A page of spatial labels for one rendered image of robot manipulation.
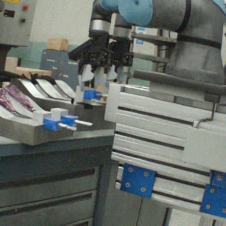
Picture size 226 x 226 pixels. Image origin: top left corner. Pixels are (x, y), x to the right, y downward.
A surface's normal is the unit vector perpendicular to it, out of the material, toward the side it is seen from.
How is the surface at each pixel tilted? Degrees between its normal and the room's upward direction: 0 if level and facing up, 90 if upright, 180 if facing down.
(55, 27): 90
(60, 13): 90
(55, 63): 90
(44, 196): 90
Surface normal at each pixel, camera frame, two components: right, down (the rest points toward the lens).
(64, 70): -0.44, 0.04
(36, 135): 0.93, 0.18
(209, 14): 0.26, 0.15
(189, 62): -0.36, -0.25
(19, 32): 0.79, 0.19
